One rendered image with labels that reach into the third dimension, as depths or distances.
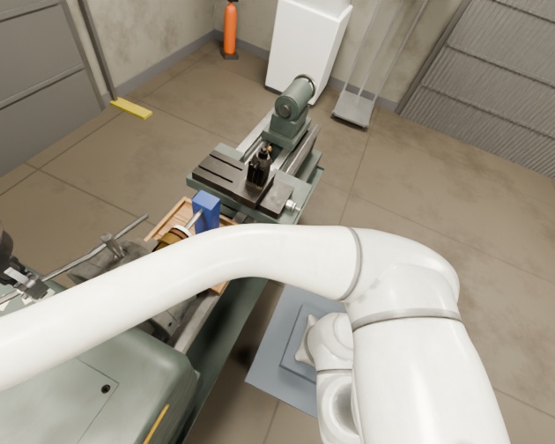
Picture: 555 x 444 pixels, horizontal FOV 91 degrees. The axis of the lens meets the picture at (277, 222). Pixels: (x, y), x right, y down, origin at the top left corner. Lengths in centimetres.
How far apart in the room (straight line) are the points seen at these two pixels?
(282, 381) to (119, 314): 93
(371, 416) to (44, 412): 54
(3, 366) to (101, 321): 6
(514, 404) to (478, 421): 240
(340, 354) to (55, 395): 67
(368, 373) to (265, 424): 158
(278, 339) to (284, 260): 88
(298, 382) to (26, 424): 79
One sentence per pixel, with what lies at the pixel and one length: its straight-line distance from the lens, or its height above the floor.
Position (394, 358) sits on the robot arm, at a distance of 34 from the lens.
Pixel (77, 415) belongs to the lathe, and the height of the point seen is 126.
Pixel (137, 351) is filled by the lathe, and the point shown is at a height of 125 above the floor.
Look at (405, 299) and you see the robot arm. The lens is 35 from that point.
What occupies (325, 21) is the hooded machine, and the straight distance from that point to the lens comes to 333.
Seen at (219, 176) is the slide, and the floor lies 95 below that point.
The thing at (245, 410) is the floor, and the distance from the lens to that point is 189.
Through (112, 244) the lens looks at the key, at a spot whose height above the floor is 130.
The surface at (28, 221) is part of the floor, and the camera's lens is 261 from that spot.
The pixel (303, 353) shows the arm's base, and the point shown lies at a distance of 111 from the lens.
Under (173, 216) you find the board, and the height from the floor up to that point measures 88.
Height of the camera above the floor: 188
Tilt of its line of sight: 54 degrees down
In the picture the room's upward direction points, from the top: 19 degrees clockwise
